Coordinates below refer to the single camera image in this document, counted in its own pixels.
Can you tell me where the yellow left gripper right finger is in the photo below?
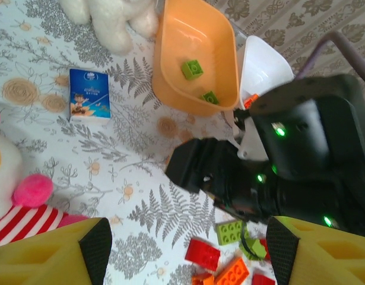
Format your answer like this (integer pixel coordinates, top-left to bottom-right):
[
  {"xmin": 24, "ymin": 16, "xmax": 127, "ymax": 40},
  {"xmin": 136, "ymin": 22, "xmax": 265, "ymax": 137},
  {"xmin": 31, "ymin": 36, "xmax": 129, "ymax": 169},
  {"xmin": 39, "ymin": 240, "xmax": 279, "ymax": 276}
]
[{"xmin": 265, "ymin": 216, "xmax": 365, "ymax": 285}]

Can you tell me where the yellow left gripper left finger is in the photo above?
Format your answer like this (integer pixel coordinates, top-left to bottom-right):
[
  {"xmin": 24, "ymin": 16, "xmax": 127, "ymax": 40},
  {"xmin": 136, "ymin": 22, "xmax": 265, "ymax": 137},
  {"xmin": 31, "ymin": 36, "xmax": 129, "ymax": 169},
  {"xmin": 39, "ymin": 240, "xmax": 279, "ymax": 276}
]
[{"xmin": 0, "ymin": 217, "xmax": 113, "ymax": 285}]

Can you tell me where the small red lego brick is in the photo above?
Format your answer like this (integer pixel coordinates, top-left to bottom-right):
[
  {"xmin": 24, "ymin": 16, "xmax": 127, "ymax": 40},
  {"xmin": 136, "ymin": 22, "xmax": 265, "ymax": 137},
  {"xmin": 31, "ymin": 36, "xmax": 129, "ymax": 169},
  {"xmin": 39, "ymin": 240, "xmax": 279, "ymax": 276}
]
[{"xmin": 252, "ymin": 273, "xmax": 277, "ymax": 285}]

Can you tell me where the curved orange lego brick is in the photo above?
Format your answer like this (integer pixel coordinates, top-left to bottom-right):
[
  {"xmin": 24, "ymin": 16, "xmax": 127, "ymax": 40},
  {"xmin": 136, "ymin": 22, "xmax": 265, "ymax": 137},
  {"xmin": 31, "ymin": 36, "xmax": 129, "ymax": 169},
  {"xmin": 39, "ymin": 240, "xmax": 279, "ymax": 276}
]
[
  {"xmin": 191, "ymin": 272, "xmax": 215, "ymax": 285},
  {"xmin": 243, "ymin": 93, "xmax": 260, "ymax": 110}
]

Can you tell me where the small green lego brick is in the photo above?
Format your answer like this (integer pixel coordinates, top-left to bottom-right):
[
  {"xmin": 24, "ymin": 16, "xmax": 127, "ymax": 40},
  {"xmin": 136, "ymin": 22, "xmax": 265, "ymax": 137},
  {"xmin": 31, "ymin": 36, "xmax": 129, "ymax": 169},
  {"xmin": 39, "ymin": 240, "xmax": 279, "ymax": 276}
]
[
  {"xmin": 199, "ymin": 90, "xmax": 220, "ymax": 106},
  {"xmin": 181, "ymin": 59, "xmax": 204, "ymax": 81},
  {"xmin": 240, "ymin": 237, "xmax": 268, "ymax": 261}
]

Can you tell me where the long orange lego brick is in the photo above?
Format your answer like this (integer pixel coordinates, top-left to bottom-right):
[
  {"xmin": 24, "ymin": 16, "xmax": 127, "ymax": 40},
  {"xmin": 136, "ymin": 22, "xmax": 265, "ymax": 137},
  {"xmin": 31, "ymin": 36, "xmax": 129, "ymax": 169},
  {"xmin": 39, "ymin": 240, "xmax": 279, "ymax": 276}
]
[{"xmin": 213, "ymin": 256, "xmax": 250, "ymax": 285}]

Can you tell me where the large green lego brick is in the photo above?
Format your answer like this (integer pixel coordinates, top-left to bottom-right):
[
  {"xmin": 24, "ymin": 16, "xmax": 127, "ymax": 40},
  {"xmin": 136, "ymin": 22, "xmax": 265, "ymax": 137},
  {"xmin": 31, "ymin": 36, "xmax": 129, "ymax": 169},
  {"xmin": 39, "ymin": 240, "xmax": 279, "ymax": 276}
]
[{"xmin": 215, "ymin": 220, "xmax": 245, "ymax": 246}]

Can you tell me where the pink striped plush toy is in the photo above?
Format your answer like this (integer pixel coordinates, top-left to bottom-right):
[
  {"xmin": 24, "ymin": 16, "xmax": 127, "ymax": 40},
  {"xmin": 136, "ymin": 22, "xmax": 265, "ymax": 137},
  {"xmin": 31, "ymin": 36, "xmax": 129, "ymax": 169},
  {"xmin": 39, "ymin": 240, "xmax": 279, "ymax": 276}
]
[{"xmin": 0, "ymin": 106, "xmax": 91, "ymax": 249}]

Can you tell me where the white plastic bin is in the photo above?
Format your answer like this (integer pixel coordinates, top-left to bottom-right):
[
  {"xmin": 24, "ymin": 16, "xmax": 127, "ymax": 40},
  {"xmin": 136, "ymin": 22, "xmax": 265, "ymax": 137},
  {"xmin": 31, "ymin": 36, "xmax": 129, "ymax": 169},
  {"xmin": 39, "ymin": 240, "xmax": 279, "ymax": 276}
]
[{"xmin": 229, "ymin": 34, "xmax": 296, "ymax": 162}]

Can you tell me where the floral tablecloth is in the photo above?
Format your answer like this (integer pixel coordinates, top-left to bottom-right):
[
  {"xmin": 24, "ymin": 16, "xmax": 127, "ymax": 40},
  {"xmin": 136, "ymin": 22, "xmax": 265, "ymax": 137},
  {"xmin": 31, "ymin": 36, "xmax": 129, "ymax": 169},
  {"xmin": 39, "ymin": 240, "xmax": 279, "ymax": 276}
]
[{"xmin": 0, "ymin": 0, "xmax": 290, "ymax": 285}]

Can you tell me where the orange plastic bin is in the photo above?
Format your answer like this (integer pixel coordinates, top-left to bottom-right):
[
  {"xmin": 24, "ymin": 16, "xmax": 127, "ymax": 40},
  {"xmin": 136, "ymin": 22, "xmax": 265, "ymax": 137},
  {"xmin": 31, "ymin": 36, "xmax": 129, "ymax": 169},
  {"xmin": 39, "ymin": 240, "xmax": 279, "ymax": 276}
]
[{"xmin": 151, "ymin": 0, "xmax": 241, "ymax": 117}]

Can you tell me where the blue milk carton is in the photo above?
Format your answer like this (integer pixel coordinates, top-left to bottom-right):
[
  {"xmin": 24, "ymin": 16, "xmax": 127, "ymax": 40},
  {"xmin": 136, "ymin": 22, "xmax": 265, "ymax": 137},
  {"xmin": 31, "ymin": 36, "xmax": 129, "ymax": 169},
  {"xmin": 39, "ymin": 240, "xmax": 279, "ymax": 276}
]
[{"xmin": 68, "ymin": 68, "xmax": 112, "ymax": 125}]

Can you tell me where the white plush dog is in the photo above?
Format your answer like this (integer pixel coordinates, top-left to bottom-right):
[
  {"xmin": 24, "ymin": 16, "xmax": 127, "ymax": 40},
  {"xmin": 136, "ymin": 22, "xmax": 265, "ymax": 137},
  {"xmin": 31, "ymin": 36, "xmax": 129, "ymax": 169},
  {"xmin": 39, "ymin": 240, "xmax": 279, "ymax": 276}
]
[{"xmin": 57, "ymin": 0, "xmax": 159, "ymax": 57}]

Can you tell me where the thin black camera cable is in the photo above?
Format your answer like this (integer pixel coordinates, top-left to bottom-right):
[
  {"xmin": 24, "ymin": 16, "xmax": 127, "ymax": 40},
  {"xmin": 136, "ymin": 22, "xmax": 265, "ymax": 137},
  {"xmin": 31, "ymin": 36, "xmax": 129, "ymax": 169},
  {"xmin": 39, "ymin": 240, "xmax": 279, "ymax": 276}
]
[{"xmin": 240, "ymin": 221, "xmax": 251, "ymax": 256}]

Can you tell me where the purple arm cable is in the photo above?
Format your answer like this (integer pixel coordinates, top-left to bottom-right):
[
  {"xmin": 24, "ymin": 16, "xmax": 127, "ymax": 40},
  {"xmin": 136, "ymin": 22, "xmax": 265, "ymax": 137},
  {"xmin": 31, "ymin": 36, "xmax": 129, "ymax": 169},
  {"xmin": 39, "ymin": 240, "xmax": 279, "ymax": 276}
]
[{"xmin": 300, "ymin": 31, "xmax": 365, "ymax": 78}]

